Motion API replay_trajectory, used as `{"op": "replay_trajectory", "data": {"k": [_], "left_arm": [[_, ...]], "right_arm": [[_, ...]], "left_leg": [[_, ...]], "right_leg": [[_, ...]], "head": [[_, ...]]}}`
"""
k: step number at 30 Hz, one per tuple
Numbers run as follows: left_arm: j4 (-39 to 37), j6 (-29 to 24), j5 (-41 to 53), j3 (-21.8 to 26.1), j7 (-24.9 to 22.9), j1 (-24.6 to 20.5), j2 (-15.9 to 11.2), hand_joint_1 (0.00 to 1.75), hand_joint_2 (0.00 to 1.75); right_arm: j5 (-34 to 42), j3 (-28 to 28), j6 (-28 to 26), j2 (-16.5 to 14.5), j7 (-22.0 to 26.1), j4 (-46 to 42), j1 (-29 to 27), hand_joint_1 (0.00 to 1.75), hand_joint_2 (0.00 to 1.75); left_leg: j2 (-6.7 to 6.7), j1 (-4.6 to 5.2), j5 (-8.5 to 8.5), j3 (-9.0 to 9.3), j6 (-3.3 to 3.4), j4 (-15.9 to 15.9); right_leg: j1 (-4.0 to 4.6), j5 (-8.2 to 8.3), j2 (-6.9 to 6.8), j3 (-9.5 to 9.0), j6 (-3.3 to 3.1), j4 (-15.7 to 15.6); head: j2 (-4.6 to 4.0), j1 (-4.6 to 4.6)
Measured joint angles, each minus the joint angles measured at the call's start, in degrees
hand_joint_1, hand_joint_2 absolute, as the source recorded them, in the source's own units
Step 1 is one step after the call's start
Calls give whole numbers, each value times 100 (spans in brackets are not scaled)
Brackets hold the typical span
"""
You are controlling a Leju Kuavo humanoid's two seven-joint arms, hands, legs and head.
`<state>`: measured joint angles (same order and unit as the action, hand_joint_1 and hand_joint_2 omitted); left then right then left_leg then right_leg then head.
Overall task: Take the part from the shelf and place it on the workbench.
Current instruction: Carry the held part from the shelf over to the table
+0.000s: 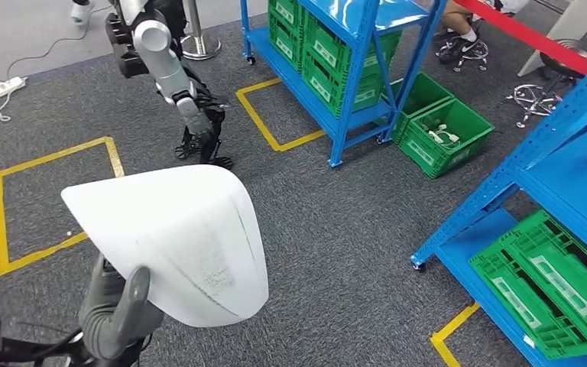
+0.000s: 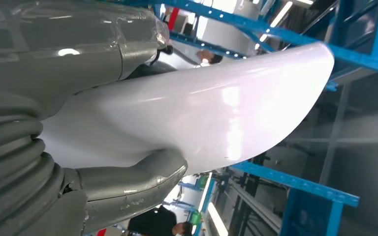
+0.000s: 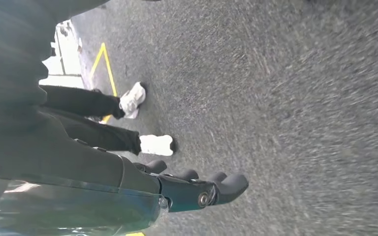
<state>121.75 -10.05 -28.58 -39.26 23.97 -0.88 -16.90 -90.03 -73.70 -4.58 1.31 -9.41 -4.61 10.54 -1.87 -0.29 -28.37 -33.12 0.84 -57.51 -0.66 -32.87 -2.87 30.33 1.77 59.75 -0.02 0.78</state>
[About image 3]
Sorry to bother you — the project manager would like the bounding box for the person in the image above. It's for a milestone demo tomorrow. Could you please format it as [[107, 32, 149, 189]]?
[[39, 81, 177, 157]]

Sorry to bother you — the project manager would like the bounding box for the yellow floor tape marking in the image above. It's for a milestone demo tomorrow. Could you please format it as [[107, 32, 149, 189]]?
[[89, 42, 119, 124]]

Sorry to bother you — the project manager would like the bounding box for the robot right arm sleeve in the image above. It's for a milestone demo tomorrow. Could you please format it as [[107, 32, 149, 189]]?
[[0, 0, 110, 131]]

